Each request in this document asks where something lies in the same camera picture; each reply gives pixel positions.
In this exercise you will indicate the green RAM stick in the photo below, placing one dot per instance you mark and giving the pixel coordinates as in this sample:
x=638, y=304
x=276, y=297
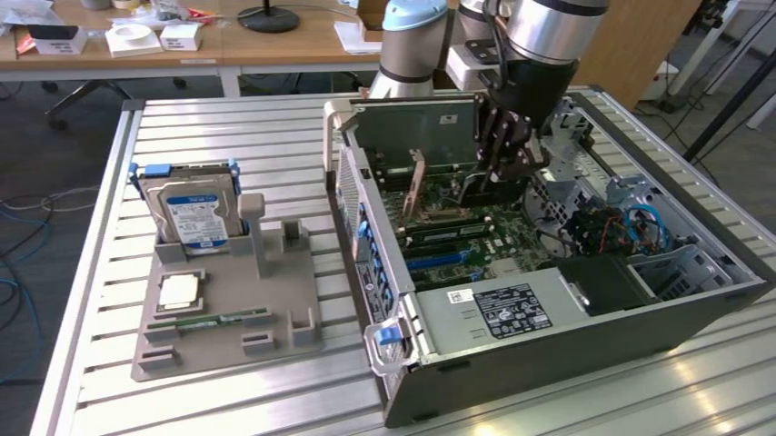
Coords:
x=212, y=319

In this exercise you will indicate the hard disk in blue carrier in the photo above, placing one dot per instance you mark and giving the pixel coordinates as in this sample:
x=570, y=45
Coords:
x=191, y=213

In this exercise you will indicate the white floor device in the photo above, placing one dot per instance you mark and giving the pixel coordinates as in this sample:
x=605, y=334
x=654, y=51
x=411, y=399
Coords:
x=661, y=82

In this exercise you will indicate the open black PC case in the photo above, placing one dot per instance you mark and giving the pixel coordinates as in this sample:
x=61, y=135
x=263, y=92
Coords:
x=545, y=354

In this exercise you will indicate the brown cardboard box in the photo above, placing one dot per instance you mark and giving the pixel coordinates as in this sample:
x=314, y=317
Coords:
x=371, y=16

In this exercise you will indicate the silver perforated disk bay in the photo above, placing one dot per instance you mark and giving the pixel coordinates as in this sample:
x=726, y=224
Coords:
x=569, y=191

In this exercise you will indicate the black lamp base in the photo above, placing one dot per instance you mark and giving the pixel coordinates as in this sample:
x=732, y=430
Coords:
x=270, y=22

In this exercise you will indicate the crumpled white paper pile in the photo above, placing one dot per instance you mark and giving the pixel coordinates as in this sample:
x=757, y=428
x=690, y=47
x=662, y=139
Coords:
x=27, y=11

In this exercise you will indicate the green motherboard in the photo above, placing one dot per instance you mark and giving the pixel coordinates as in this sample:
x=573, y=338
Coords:
x=509, y=236

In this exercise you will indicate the silver CPU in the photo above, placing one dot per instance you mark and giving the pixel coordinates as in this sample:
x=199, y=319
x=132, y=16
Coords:
x=179, y=293

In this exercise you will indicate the white box with black lid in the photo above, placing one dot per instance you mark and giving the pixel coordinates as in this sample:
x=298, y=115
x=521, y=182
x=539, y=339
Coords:
x=59, y=40

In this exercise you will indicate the CPU socket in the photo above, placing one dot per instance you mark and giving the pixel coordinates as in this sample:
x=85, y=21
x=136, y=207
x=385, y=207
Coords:
x=442, y=213

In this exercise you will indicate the grey parts rack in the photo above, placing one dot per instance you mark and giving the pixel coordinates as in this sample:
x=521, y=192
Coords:
x=236, y=295

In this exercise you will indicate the wooden desk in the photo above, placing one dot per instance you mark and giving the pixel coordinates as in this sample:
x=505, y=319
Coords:
x=91, y=61
x=303, y=45

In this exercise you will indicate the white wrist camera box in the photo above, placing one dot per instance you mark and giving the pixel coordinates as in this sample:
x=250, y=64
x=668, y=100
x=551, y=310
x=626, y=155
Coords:
x=466, y=68

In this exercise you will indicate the wooden cabinet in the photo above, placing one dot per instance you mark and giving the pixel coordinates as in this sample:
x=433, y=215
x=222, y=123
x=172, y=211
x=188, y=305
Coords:
x=636, y=45

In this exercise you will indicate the black office chair base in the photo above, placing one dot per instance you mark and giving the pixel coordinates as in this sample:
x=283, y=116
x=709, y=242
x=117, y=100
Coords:
x=84, y=97

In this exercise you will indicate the RAM stick with black chips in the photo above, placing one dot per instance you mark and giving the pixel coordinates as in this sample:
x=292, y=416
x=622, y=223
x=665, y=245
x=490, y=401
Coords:
x=445, y=234

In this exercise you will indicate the Nvidia graphics card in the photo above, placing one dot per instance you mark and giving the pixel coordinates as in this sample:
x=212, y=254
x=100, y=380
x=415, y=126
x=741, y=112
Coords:
x=490, y=193

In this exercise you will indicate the white paper stack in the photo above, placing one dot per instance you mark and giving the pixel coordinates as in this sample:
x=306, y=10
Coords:
x=358, y=41

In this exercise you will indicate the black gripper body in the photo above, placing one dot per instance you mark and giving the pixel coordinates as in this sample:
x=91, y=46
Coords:
x=533, y=86

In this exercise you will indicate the blue expansion slot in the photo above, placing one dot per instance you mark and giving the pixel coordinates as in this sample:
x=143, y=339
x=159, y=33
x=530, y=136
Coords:
x=439, y=262

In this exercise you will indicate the white labelled box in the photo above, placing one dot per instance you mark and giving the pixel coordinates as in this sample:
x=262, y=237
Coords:
x=180, y=37

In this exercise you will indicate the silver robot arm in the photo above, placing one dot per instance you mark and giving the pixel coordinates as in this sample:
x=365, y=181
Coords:
x=545, y=32

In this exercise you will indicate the white box with tape roll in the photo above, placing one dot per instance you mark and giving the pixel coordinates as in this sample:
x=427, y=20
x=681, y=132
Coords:
x=133, y=42

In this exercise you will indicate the grey power supply unit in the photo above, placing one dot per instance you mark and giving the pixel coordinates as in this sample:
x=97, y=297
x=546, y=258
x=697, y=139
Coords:
x=449, y=322

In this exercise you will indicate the black stand pole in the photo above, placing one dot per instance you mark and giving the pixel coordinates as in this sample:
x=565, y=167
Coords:
x=726, y=104

